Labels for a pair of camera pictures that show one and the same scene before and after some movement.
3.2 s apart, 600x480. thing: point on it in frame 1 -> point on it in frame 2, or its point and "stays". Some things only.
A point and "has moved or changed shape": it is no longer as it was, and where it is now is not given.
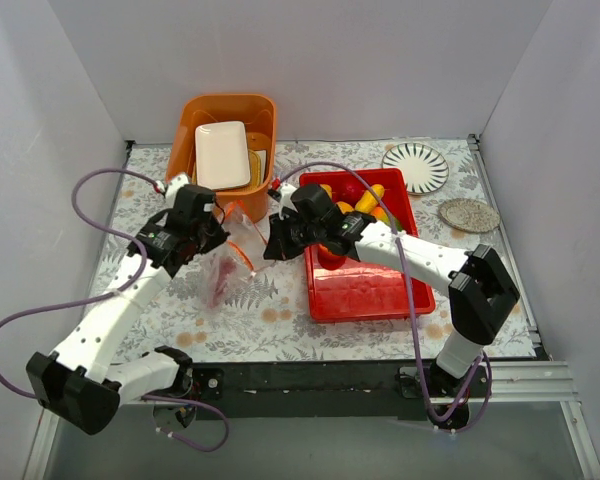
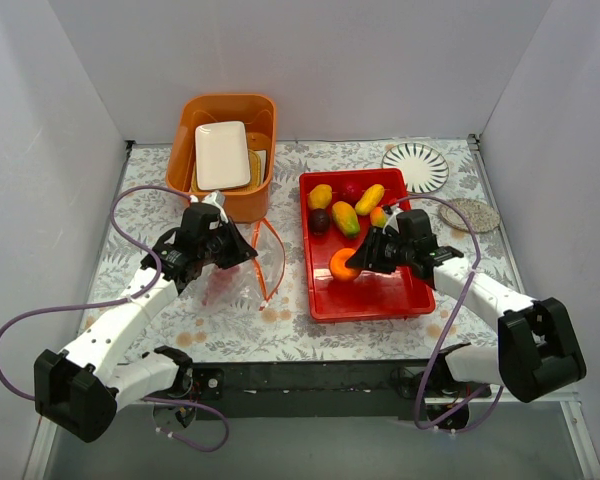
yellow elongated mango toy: (366, 203) stays
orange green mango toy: (380, 214) stays
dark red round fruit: (351, 192) stays
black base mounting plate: (309, 390) stays
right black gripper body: (284, 240) -> (378, 249)
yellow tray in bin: (255, 180) stays
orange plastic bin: (259, 111) stays
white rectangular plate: (222, 155) stays
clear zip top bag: (246, 252) has moved or changed shape
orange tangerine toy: (329, 260) -> (337, 265)
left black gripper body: (206, 238) -> (225, 244)
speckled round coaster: (470, 215) stays
